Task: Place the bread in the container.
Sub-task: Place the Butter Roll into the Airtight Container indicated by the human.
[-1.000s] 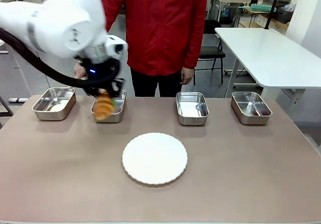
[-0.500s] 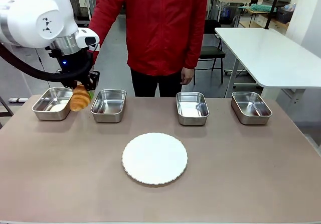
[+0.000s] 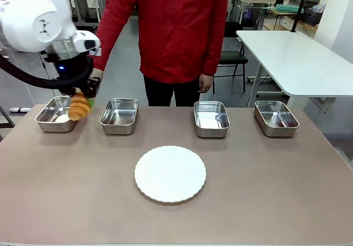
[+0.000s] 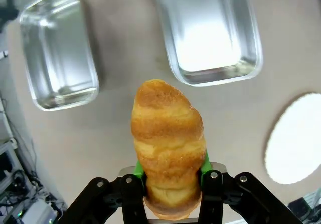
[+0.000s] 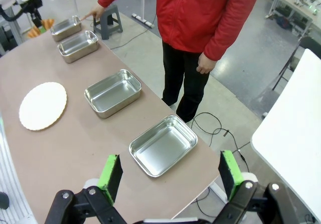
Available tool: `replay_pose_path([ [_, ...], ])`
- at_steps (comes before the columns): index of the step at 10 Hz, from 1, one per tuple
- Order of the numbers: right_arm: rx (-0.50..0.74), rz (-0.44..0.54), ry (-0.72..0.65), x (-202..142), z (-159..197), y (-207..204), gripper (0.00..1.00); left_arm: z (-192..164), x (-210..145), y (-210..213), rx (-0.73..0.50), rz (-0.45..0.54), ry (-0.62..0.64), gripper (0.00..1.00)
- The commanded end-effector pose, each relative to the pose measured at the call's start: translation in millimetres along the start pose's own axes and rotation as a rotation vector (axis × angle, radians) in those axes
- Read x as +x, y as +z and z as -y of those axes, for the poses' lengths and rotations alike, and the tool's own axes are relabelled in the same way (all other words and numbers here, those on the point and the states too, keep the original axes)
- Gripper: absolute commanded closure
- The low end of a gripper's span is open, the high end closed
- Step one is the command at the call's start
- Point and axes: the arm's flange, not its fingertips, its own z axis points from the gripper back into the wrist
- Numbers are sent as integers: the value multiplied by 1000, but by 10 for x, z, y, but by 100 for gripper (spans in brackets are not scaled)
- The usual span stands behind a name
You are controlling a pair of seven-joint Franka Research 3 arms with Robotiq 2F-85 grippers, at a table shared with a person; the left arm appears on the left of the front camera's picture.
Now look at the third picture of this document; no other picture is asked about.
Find person's red jacket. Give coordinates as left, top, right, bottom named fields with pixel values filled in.
left=92, top=0, right=231, bottom=84

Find black plastic crate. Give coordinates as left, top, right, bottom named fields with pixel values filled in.
left=303, top=4, right=326, bottom=26

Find large white table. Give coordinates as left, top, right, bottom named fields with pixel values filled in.
left=236, top=30, right=353, bottom=111

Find person's black trousers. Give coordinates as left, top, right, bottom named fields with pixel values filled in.
left=143, top=74, right=202, bottom=108

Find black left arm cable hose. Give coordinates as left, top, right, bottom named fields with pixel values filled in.
left=0, top=55, right=94, bottom=91

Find black vertical stand pole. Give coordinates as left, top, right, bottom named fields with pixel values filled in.
left=291, top=0, right=311, bottom=33

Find person's right hand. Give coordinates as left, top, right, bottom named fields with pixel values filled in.
left=90, top=68, right=104, bottom=86

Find white scalloped plate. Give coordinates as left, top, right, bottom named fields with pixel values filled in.
left=134, top=145, right=207, bottom=204

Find green plastic basket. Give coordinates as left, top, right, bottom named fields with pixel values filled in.
left=275, top=4, right=300, bottom=14

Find person's left hand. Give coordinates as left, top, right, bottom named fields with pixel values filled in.
left=198, top=73, right=215, bottom=94

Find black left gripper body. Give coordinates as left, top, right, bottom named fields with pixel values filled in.
left=54, top=53, right=92, bottom=91

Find stainless steel rectangular container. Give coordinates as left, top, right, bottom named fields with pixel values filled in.
left=99, top=98, right=140, bottom=135
left=254, top=100, right=300, bottom=138
left=193, top=100, right=231, bottom=138
left=35, top=96, right=81, bottom=133

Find black folding chair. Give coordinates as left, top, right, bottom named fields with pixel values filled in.
left=213, top=21, right=249, bottom=94

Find golden croissant bread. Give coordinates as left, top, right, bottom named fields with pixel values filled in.
left=68, top=92, right=92, bottom=122

